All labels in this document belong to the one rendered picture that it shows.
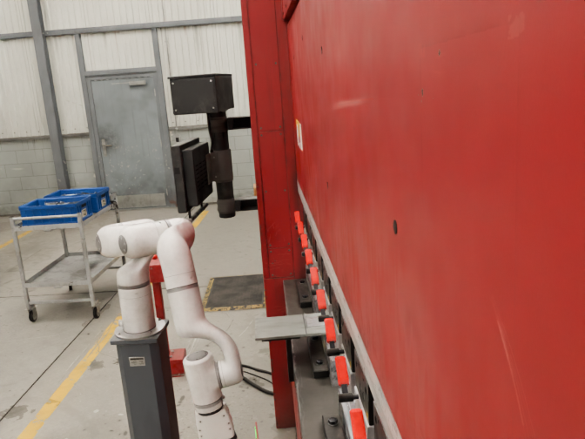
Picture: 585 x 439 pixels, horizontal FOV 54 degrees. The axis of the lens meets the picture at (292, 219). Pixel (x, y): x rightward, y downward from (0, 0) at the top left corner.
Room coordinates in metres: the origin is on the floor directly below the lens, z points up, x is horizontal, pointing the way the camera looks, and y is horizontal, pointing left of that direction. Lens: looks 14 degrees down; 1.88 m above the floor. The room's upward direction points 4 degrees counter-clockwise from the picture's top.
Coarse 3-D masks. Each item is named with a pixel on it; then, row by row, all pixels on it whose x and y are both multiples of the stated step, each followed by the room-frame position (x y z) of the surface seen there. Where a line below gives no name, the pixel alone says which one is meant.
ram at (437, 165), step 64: (320, 0) 1.37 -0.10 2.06; (384, 0) 0.71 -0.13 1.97; (448, 0) 0.48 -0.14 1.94; (512, 0) 0.36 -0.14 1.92; (576, 0) 0.29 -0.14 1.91; (320, 64) 1.44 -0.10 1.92; (384, 64) 0.72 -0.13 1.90; (448, 64) 0.48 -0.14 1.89; (512, 64) 0.36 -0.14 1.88; (576, 64) 0.29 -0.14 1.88; (320, 128) 1.53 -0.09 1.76; (384, 128) 0.73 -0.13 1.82; (448, 128) 0.48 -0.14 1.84; (512, 128) 0.36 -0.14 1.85; (576, 128) 0.28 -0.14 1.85; (320, 192) 1.63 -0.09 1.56; (384, 192) 0.74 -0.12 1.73; (448, 192) 0.48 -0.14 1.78; (512, 192) 0.35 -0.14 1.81; (576, 192) 0.28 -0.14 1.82; (384, 256) 0.76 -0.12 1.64; (448, 256) 0.48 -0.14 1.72; (512, 256) 0.35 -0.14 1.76; (576, 256) 0.28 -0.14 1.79; (384, 320) 0.77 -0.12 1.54; (448, 320) 0.48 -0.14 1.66; (512, 320) 0.35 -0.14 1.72; (576, 320) 0.27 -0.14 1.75; (384, 384) 0.79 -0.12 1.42; (448, 384) 0.48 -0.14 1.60; (512, 384) 0.35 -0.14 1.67; (576, 384) 0.27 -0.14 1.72
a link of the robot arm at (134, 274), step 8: (128, 224) 2.01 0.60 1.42; (152, 256) 2.02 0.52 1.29; (128, 264) 2.02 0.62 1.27; (136, 264) 2.00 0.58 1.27; (144, 264) 1.99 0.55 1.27; (120, 272) 1.99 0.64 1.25; (128, 272) 1.98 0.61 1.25; (136, 272) 1.98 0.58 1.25; (144, 272) 2.00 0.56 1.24; (120, 280) 1.98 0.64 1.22; (128, 280) 1.97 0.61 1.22; (136, 280) 1.98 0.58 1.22; (144, 280) 2.00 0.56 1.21; (120, 288) 1.98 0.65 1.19; (128, 288) 1.97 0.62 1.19; (136, 288) 1.98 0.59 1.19
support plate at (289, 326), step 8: (256, 320) 2.04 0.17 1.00; (264, 320) 2.04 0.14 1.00; (272, 320) 2.03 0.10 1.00; (280, 320) 2.03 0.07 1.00; (288, 320) 2.02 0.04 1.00; (296, 320) 2.02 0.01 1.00; (256, 328) 1.96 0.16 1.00; (264, 328) 1.96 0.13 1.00; (272, 328) 1.95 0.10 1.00; (280, 328) 1.95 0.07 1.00; (288, 328) 1.94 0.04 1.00; (296, 328) 1.94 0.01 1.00; (304, 328) 1.93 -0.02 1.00; (312, 328) 1.93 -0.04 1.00; (320, 328) 1.92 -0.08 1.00; (256, 336) 1.90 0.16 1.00; (264, 336) 1.89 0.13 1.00; (272, 336) 1.89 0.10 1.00; (280, 336) 1.89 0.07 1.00; (288, 336) 1.89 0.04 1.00; (296, 336) 1.89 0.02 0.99
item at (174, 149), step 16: (176, 144) 3.05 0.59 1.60; (192, 144) 3.23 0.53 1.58; (176, 160) 2.96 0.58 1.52; (192, 160) 2.98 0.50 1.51; (208, 160) 3.30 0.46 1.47; (176, 176) 2.96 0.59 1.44; (192, 176) 2.98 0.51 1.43; (208, 176) 3.26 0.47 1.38; (176, 192) 2.96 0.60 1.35; (192, 192) 2.98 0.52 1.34; (208, 192) 3.24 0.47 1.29
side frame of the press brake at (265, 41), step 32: (256, 0) 2.83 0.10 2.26; (256, 32) 2.83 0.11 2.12; (256, 64) 2.83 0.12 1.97; (288, 64) 2.83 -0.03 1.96; (256, 96) 2.83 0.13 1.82; (288, 96) 2.83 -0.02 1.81; (256, 128) 2.82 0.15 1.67; (288, 128) 2.83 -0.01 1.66; (256, 160) 2.82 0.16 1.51; (288, 160) 2.83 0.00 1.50; (288, 192) 2.84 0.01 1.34; (288, 224) 2.83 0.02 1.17; (288, 256) 2.83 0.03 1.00; (288, 384) 2.83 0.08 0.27; (288, 416) 2.83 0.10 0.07
